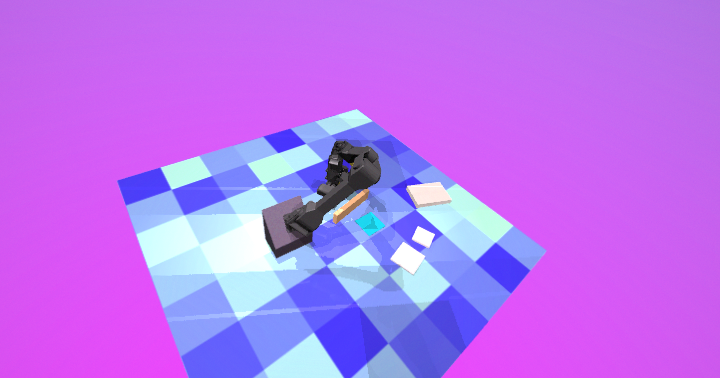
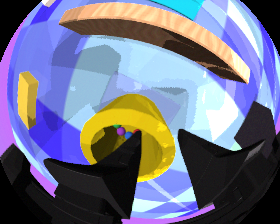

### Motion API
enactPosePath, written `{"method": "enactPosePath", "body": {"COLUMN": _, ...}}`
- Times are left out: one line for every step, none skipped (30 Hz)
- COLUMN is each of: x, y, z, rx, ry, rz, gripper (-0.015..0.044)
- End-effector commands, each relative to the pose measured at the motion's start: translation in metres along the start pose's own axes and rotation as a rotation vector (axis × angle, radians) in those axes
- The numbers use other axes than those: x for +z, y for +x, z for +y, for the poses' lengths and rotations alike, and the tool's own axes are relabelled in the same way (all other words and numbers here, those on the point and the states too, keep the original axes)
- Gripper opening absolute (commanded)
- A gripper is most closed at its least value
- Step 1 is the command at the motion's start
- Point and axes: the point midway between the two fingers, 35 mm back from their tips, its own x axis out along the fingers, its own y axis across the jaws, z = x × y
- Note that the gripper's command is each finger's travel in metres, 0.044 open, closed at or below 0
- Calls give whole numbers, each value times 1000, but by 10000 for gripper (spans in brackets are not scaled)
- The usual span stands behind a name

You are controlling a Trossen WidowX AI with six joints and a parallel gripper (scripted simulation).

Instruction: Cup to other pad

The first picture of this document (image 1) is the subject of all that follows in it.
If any beige flat rectangular block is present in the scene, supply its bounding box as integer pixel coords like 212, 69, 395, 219
406, 182, 452, 208

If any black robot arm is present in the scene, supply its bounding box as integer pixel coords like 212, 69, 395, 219
283, 140, 381, 237

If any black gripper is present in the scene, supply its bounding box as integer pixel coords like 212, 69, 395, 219
317, 165, 348, 197

